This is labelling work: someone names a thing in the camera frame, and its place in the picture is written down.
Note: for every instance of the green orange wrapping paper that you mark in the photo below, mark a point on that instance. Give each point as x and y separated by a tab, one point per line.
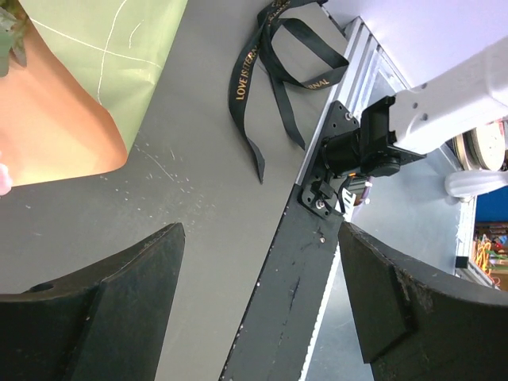
92	67

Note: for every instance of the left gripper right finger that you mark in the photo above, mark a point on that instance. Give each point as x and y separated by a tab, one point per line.
416	322

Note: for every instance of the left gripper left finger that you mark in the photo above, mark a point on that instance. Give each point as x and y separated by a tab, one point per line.
106	321

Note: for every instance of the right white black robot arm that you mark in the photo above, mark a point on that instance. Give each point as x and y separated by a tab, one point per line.
403	128

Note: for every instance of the pink flower bunch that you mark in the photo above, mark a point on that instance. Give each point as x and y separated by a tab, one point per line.
14	26

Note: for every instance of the white slotted cable duct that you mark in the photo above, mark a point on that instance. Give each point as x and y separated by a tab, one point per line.
321	313

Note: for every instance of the black gold-lettered ribbon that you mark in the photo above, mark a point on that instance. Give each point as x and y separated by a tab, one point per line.
260	47

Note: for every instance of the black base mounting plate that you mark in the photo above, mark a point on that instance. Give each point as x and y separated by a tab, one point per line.
275	332

